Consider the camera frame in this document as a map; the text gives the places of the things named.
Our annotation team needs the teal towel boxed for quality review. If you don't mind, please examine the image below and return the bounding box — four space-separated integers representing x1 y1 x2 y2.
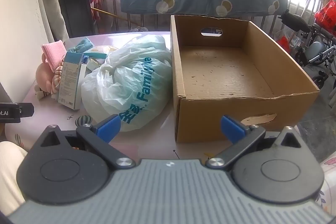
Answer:
67 38 95 54

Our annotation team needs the pink towel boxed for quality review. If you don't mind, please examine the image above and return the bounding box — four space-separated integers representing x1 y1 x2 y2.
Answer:
41 40 67 72

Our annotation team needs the white green plastic bag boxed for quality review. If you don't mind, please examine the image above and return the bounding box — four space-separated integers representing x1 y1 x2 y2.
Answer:
81 34 174 132

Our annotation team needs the large red plastic bag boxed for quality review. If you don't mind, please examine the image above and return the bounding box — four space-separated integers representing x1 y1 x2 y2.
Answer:
314 0 336 35

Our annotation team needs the pink plush doll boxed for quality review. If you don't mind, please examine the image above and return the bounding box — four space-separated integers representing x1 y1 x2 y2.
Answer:
34 55 59 99

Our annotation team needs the bicycle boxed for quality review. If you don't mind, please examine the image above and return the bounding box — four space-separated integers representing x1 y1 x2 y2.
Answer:
279 9 336 88

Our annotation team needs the yellow stick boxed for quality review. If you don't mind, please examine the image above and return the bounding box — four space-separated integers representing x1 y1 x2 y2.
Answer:
91 6 137 24

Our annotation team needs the light blue carton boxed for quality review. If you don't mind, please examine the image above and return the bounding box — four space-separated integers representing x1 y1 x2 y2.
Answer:
57 52 87 111

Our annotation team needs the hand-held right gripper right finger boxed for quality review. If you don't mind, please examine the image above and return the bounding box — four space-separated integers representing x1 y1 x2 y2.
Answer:
205 115 314 170

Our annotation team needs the floral printed cloth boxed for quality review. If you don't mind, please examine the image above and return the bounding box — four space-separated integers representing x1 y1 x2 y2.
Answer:
316 156 336 216

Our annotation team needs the yellowish plastic packet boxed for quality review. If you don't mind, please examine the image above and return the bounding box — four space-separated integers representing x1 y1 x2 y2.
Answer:
89 45 118 59

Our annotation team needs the brown cardboard box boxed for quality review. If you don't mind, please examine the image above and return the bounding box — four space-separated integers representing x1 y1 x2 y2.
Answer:
170 15 320 143

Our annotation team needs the person's cream ribbed clothing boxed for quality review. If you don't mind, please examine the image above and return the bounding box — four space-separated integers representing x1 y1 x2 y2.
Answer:
0 141 28 215

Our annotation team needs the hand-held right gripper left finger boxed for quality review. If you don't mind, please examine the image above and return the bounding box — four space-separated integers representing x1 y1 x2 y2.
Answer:
28 114 136 170

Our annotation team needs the small red plastic bag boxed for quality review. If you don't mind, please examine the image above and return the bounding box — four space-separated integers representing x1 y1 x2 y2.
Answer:
277 35 292 53

